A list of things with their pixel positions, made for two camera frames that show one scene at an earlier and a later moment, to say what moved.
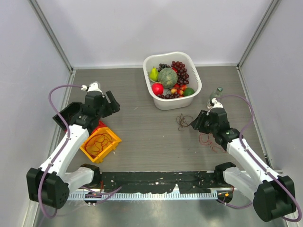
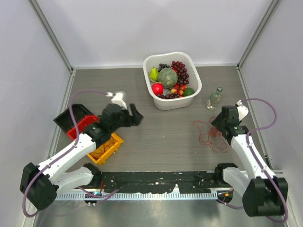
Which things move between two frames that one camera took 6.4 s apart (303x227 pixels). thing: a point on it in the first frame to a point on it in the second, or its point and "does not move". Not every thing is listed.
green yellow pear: (154, 74) does not move
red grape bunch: (182, 76) does not move
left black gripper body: (105, 109) to (123, 121)
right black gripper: (198, 122) to (216, 121)
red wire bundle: (208, 139) does not move
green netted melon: (168, 77) does not move
